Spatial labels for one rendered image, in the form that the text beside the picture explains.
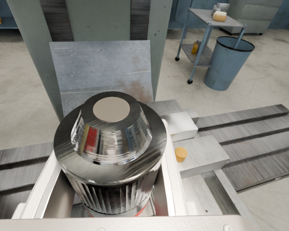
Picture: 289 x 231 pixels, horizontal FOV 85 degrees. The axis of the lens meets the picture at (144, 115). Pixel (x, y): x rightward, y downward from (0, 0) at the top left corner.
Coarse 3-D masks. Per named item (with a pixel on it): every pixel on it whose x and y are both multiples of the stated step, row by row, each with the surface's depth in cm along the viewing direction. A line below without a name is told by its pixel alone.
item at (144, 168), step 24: (72, 120) 7; (72, 168) 5; (96, 168) 5; (120, 168) 6; (144, 168) 6; (96, 192) 6; (120, 192) 6; (144, 192) 7; (96, 216) 8; (120, 216) 8
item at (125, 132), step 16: (96, 96) 6; (112, 96) 6; (128, 96) 7; (80, 112) 6; (96, 112) 6; (112, 112) 6; (128, 112) 6; (80, 128) 6; (96, 128) 5; (112, 128) 5; (128, 128) 5; (144, 128) 6; (80, 144) 6; (96, 144) 5; (112, 144) 5; (128, 144) 6; (144, 144) 6; (96, 160) 6; (112, 160) 6; (128, 160) 6
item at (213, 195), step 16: (160, 112) 37; (176, 112) 37; (192, 112) 38; (192, 176) 31; (208, 176) 31; (224, 176) 31; (192, 192) 28; (208, 192) 29; (224, 192) 29; (208, 208) 27; (224, 208) 27; (240, 208) 27; (256, 224) 26
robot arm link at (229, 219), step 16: (0, 224) 5; (16, 224) 5; (32, 224) 5; (48, 224) 5; (64, 224) 5; (80, 224) 5; (96, 224) 5; (112, 224) 5; (128, 224) 5; (144, 224) 5; (160, 224) 5; (176, 224) 5; (192, 224) 5; (208, 224) 5; (224, 224) 5; (240, 224) 5
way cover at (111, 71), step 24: (72, 48) 49; (96, 48) 51; (120, 48) 53; (144, 48) 56; (72, 72) 51; (96, 72) 54; (120, 72) 56; (144, 72) 58; (72, 96) 53; (144, 96) 59
